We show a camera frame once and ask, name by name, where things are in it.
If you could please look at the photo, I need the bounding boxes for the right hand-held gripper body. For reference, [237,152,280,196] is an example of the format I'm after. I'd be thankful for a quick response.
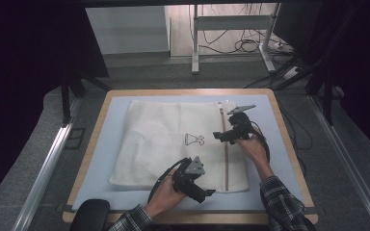
[225,103,257,142]

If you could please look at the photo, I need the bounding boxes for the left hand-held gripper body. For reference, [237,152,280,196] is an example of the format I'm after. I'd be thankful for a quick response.
[172,155,206,196]

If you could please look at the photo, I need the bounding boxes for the white towel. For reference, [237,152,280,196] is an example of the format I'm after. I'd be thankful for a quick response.
[108,99,251,193]

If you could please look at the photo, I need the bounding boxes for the person's right hand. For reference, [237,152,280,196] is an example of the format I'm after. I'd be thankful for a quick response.
[235,127,272,168]

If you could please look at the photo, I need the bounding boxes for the person's left hand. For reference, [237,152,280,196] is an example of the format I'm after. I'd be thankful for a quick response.
[145,168,188,219]

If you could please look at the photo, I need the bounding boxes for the white power strip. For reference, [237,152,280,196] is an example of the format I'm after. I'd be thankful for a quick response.
[282,64,303,81]

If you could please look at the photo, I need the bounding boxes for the black metal stand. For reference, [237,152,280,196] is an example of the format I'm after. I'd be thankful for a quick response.
[59,75,112,127]
[304,62,346,127]

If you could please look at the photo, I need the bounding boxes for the wooden framed work board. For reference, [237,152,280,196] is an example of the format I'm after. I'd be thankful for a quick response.
[71,93,304,212]

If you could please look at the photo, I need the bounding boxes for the black chair armrest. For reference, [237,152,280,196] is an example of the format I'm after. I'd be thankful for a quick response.
[68,198,112,231]

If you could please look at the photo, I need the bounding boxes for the dark curtain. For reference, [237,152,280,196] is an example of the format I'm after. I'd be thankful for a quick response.
[0,0,110,210]
[274,0,370,153]

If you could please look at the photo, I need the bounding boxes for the white cabinet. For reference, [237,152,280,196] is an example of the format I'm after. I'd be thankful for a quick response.
[85,6,172,56]

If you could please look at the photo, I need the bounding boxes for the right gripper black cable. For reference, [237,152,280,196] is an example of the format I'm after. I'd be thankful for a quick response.
[250,120,272,164]

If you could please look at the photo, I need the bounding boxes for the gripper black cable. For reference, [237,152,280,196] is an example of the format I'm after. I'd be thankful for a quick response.
[250,120,272,164]
[146,157,191,204]

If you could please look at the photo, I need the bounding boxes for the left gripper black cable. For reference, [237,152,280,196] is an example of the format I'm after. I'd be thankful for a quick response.
[146,157,191,204]

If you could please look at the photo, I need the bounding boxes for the tangle of black floor cables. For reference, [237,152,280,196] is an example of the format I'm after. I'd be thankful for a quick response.
[187,3,295,56]

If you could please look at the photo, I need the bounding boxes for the white metal desk frame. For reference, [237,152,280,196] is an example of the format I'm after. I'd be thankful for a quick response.
[191,2,282,75]

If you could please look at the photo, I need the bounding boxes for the aluminium floor rail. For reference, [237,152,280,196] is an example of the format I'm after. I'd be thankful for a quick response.
[306,94,370,231]
[11,123,75,231]

